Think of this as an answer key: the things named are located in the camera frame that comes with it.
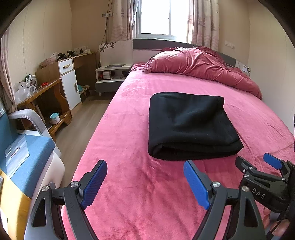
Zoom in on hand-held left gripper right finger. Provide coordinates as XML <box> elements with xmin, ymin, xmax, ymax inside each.
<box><xmin>183</xmin><ymin>160</ymin><xmax>265</xmax><ymax>240</ymax></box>

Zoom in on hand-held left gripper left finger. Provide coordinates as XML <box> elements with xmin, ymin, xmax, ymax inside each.
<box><xmin>24</xmin><ymin>159</ymin><xmax>108</xmax><ymax>240</ymax></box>

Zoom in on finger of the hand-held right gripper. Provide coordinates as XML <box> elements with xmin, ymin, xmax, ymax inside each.
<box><xmin>235</xmin><ymin>156</ymin><xmax>256</xmax><ymax>177</ymax></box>
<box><xmin>263</xmin><ymin>153</ymin><xmax>291</xmax><ymax>180</ymax></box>

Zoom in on black pants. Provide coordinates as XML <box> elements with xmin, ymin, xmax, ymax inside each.
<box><xmin>147</xmin><ymin>92</ymin><xmax>244</xmax><ymax>161</ymax></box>

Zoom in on person's right hand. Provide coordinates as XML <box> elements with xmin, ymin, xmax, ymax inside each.
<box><xmin>263</xmin><ymin>206</ymin><xmax>293</xmax><ymax>239</ymax></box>

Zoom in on pink bed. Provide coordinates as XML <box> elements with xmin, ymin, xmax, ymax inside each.
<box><xmin>60</xmin><ymin>62</ymin><xmax>295</xmax><ymax>240</ymax></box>

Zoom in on blue cushioned chair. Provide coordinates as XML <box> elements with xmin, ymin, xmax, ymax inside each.
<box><xmin>0</xmin><ymin>108</ymin><xmax>65</xmax><ymax>240</ymax></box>

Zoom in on clear plastic sleeve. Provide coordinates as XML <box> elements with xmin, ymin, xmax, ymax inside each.
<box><xmin>5</xmin><ymin>135</ymin><xmax>30</xmax><ymax>178</ymax></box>

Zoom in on small white floral board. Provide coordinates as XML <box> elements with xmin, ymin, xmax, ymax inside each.
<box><xmin>237</xmin><ymin>61</ymin><xmax>251</xmax><ymax>75</ymax></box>

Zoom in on white nightstand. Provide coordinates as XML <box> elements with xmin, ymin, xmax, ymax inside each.
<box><xmin>95</xmin><ymin>63</ymin><xmax>133</xmax><ymax>95</ymax></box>

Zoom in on white cabinet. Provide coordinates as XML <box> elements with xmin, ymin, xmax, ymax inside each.
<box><xmin>58</xmin><ymin>58</ymin><xmax>82</xmax><ymax>111</ymax></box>

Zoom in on wooden desk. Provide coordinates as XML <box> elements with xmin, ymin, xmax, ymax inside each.
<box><xmin>16</xmin><ymin>52</ymin><xmax>97</xmax><ymax>141</ymax></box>

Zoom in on red duvet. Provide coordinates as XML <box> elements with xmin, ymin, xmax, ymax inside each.
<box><xmin>142</xmin><ymin>46</ymin><xmax>263</xmax><ymax>100</ymax></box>

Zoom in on clear plastic bag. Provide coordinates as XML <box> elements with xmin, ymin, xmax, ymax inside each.
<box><xmin>15</xmin><ymin>82</ymin><xmax>37</xmax><ymax>103</ymax></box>

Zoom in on woven basket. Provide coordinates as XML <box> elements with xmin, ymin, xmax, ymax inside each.
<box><xmin>40</xmin><ymin>58</ymin><xmax>57</xmax><ymax>68</ymax></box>

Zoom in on pink side curtain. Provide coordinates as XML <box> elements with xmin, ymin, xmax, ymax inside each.
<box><xmin>0</xmin><ymin>35</ymin><xmax>19</xmax><ymax>113</ymax></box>

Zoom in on patterned curtain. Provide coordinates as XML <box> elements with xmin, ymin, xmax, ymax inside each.
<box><xmin>186</xmin><ymin>0</ymin><xmax>219</xmax><ymax>50</ymax></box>
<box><xmin>111</xmin><ymin>0</ymin><xmax>133</xmax><ymax>42</ymax></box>

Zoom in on window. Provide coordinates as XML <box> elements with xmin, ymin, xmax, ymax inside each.
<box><xmin>132</xmin><ymin>0</ymin><xmax>193</xmax><ymax>43</ymax></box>

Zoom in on hanging cable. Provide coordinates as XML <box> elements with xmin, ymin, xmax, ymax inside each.
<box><xmin>104</xmin><ymin>0</ymin><xmax>114</xmax><ymax>40</ymax></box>

